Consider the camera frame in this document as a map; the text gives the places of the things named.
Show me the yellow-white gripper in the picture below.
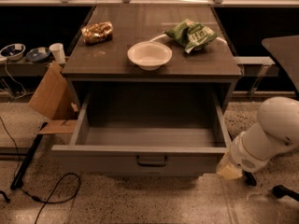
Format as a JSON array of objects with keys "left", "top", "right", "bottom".
[{"left": 216, "top": 135, "right": 269, "bottom": 180}]

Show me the grey top drawer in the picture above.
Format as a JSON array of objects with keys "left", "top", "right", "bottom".
[{"left": 52, "top": 91, "right": 230, "bottom": 176}]

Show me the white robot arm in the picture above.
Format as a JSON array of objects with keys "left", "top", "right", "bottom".
[{"left": 216, "top": 97, "right": 299, "bottom": 179}]

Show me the dark round table top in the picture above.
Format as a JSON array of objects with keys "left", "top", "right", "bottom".
[{"left": 262, "top": 35, "right": 299, "bottom": 91}]

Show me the black stand leg right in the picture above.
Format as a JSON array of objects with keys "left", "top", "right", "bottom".
[{"left": 244, "top": 171, "right": 257, "bottom": 187}]

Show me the black stand leg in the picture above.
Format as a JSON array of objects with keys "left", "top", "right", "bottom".
[
  {"left": 10, "top": 133, "right": 43, "bottom": 190},
  {"left": 244, "top": 171, "right": 257, "bottom": 187}
]

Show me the black caster foot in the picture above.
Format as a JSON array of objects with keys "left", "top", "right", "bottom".
[{"left": 272, "top": 185, "right": 299, "bottom": 202}]

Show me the grey low shelf right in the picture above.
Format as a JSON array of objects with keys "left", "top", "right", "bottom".
[{"left": 235, "top": 56, "right": 275, "bottom": 77}]

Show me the grey low shelf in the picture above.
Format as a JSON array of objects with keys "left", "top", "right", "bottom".
[
  {"left": 0, "top": 58, "right": 64, "bottom": 77},
  {"left": 235, "top": 56, "right": 275, "bottom": 77}
]

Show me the green chip bag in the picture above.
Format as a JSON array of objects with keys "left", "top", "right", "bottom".
[{"left": 164, "top": 19, "right": 218, "bottom": 53}]

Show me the white plastic bowl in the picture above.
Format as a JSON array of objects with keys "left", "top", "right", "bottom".
[{"left": 127, "top": 41, "right": 172, "bottom": 71}]

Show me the brown snack bag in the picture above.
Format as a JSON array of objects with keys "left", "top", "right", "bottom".
[{"left": 81, "top": 21, "right": 113, "bottom": 45}]

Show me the brown cardboard box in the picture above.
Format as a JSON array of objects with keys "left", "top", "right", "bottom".
[{"left": 29, "top": 62, "right": 78, "bottom": 134}]

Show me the white paper cup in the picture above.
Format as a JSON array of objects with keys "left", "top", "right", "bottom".
[{"left": 50, "top": 43, "right": 65, "bottom": 64}]

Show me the black stand leg left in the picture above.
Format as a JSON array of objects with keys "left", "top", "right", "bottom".
[{"left": 10, "top": 133, "right": 43, "bottom": 190}]

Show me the blue bowl on shelf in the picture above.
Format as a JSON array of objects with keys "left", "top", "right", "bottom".
[{"left": 26, "top": 47, "right": 50, "bottom": 63}]

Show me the grey low shelf left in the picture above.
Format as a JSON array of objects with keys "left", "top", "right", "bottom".
[{"left": 0, "top": 58, "right": 64, "bottom": 77}]

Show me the white bowl on shelf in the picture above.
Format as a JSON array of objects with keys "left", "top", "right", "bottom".
[{"left": 0, "top": 43, "right": 26, "bottom": 62}]

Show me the dark metal drawer handle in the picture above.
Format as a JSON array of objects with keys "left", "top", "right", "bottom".
[{"left": 135, "top": 156, "right": 168, "bottom": 167}]

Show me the white cable on shelf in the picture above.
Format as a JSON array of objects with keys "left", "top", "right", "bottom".
[{"left": 0, "top": 59, "right": 27, "bottom": 101}]

